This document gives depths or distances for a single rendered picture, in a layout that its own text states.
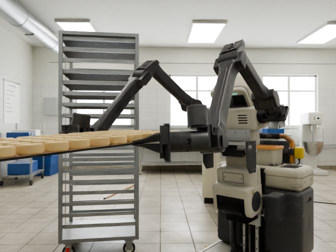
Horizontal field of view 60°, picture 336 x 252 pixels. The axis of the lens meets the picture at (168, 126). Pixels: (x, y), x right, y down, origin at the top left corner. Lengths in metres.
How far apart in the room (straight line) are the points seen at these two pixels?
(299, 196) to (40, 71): 6.89
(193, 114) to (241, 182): 0.87
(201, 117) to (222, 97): 0.17
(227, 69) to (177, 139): 0.37
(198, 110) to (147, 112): 6.37
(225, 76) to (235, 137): 0.61
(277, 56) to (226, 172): 6.42
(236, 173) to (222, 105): 0.74
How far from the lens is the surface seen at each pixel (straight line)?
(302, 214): 1.82
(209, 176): 4.05
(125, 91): 1.34
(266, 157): 1.85
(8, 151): 0.64
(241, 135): 1.54
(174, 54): 7.35
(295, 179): 1.76
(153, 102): 7.15
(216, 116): 0.89
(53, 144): 0.68
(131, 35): 2.53
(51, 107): 7.49
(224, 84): 0.98
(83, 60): 2.53
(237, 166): 1.63
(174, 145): 0.77
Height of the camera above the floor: 1.04
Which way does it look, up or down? level
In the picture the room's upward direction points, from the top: straight up
